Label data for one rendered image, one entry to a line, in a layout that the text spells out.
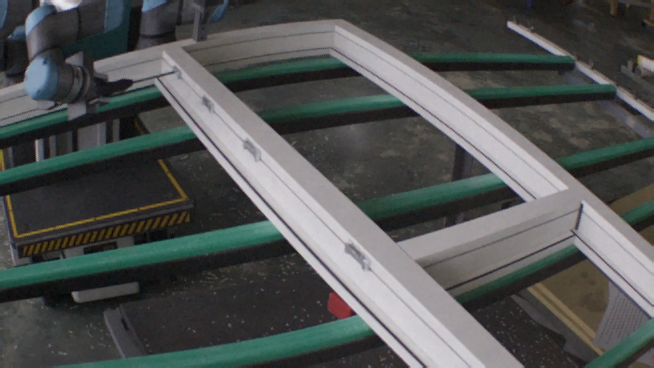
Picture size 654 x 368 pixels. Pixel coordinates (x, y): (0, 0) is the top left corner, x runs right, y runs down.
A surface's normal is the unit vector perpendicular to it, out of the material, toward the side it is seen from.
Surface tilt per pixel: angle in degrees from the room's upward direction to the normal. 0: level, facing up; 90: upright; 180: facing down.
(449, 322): 0
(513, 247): 90
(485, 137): 90
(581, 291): 0
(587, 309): 0
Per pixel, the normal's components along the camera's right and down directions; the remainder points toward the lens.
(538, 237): 0.48, 0.46
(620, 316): 0.07, -0.87
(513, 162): -0.88, 0.18
